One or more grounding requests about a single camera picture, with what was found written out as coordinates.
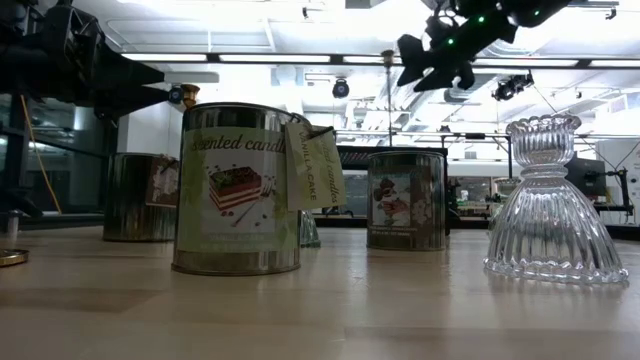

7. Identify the black ceiling spotlight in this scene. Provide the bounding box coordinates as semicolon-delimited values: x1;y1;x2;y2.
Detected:
491;72;535;103

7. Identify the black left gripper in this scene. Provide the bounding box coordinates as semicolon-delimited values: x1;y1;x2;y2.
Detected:
29;0;173;121

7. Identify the dark computer monitor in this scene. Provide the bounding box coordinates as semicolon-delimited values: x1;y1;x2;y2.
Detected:
564;157;608;198

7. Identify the ribbed clear glass candle holder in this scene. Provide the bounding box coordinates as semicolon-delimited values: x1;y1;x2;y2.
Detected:
299;209;322;250
483;113;630;286

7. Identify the yellow hanging cord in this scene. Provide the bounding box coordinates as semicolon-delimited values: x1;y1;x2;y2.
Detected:
20;93;63;215

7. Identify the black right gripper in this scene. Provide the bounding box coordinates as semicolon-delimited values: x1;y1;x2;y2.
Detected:
396;7;519;93

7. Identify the short gold candlestick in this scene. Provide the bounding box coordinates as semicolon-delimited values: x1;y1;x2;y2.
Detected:
0;248;30;269

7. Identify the black background equipment stand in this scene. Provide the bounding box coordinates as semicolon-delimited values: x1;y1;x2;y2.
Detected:
589;167;635;217

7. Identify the clear glass jar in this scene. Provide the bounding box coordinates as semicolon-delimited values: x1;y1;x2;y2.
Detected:
366;149;448;252
102;152;181;244

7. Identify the ceiling light strip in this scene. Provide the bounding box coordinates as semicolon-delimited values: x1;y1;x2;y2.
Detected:
472;58;579;68
589;59;640;69
218;53;332;64
122;53;209;63

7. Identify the black aluminium table frame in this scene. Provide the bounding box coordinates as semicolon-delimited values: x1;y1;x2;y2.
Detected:
0;212;640;242

